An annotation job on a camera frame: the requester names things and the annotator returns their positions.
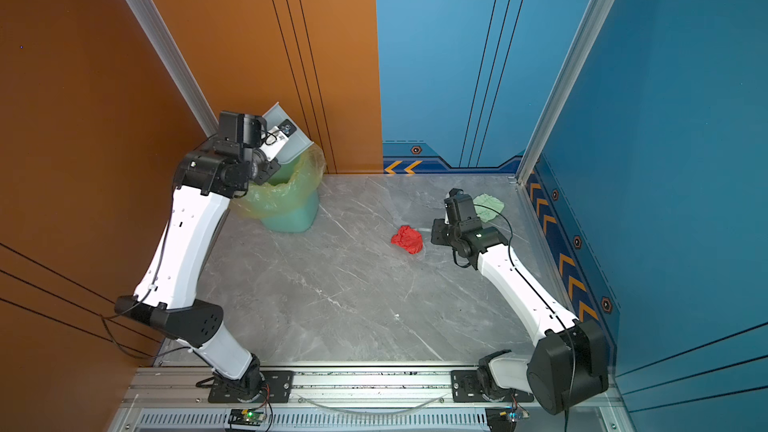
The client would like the right aluminium corner post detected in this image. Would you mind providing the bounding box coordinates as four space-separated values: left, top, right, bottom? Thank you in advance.
516 0 615 187

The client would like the green trash bin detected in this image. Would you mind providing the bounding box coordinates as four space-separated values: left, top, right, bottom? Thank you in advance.
261 159 319 233

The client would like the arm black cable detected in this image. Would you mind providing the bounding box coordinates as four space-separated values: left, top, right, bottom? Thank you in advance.
452 202 577 432
100 137 199 361

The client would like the circuit board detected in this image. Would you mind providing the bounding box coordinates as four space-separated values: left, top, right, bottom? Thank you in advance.
485 407 530 432
226 408 269 431

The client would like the yellow plastic bin liner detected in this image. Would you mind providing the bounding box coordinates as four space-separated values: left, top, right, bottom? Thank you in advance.
230 145 326 220

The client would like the left circuit board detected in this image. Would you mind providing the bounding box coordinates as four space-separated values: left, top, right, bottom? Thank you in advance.
226 408 269 431

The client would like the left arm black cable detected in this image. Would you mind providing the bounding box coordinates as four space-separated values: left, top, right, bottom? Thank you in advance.
100 137 199 361

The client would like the left aluminium corner post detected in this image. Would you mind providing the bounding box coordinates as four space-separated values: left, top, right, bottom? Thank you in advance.
125 0 218 136

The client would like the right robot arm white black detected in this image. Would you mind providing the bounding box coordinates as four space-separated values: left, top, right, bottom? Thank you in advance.
431 188 609 415

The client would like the grey-blue dustpan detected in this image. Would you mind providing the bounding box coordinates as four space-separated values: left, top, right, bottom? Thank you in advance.
260 103 313 164

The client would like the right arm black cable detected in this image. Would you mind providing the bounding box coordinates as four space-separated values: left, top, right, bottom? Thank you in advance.
452 202 577 432

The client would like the aluminium corner post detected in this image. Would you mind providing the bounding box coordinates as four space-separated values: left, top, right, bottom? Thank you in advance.
516 0 615 187
125 0 218 136

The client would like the red paper scrap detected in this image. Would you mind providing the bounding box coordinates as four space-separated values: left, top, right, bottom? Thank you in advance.
391 225 423 255

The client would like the aluminium mounting rail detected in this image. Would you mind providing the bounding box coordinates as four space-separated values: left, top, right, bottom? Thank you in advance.
108 363 634 431

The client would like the right circuit board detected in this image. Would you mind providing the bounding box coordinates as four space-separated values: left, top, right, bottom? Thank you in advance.
485 407 530 432

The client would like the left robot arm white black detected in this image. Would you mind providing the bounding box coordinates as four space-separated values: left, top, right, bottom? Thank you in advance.
114 112 281 402

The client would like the light green paper scrap far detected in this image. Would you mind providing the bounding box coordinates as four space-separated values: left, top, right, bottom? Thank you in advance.
473 194 505 222

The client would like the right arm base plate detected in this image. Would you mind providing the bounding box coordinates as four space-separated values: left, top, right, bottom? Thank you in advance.
450 369 535 403

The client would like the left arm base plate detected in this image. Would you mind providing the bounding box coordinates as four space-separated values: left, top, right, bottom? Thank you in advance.
196 370 294 405

